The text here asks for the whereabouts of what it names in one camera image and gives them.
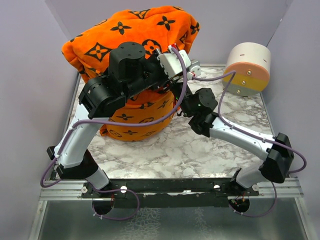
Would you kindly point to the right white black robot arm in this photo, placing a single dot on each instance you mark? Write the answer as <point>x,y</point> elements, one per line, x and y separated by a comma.
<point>273,151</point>

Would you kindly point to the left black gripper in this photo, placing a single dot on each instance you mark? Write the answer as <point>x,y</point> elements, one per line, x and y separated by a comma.
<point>153,58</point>

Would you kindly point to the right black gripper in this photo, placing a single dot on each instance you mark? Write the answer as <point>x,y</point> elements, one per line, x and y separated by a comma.
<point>172,85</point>

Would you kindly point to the white cylinder with striped face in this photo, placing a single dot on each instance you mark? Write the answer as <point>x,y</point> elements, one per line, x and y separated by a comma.
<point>251,62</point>

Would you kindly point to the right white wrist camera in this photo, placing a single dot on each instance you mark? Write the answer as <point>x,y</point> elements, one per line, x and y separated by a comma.
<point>194,70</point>

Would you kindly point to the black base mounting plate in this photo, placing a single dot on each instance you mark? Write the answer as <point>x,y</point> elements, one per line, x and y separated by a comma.
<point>182,192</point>

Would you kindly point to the aluminium rail frame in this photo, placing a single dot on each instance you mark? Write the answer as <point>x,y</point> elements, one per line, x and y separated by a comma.
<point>176,153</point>

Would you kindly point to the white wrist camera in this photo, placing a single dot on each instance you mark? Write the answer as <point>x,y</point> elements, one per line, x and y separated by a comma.
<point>171,64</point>
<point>194,70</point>

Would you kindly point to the orange patterned fleece pillowcase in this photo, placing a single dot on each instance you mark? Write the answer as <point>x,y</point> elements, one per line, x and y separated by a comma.
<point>153,28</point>

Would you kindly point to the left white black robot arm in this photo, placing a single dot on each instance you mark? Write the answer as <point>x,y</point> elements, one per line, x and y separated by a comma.
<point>129,73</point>

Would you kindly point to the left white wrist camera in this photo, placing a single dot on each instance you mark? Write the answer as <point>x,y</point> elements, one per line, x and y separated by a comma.
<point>171,64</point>

